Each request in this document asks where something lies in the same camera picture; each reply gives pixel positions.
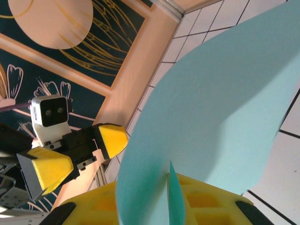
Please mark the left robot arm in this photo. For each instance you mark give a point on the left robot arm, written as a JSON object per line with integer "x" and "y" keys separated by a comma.
{"x": 14, "y": 138}

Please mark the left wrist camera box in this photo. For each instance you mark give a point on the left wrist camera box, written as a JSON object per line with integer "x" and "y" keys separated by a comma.
{"x": 50, "y": 112}

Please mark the aluminium side rail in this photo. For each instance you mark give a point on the aluminium side rail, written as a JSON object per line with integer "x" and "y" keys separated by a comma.
{"x": 100, "y": 174}

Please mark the light blue paper sheet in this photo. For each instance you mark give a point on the light blue paper sheet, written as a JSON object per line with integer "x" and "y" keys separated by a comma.
{"x": 211, "y": 105}

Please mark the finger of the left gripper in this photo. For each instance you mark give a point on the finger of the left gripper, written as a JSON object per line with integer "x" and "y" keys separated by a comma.
{"x": 112, "y": 140}
{"x": 49, "y": 171}

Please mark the aluminium corner post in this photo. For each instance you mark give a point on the aluminium corner post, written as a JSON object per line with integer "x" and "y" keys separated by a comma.
{"x": 171, "y": 9}

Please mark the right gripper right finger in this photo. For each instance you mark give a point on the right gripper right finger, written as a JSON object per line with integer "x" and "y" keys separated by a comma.
{"x": 211, "y": 206}

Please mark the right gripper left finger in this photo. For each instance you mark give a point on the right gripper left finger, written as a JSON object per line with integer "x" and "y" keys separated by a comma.
{"x": 93, "y": 206}

